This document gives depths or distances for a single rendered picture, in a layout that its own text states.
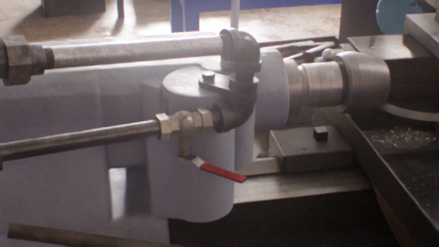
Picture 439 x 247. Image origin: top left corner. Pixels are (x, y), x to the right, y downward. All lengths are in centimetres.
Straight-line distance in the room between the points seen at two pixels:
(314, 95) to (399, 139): 29
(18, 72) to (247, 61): 25
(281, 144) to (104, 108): 49
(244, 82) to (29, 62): 24
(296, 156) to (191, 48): 55
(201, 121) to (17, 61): 22
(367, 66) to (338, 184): 32
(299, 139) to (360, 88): 35
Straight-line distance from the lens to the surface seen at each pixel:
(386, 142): 116
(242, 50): 73
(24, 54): 63
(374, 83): 94
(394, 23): 183
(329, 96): 93
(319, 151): 122
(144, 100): 82
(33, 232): 76
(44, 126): 83
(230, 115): 74
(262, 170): 122
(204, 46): 71
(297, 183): 120
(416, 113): 123
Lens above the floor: 149
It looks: 28 degrees down
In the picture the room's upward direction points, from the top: straight up
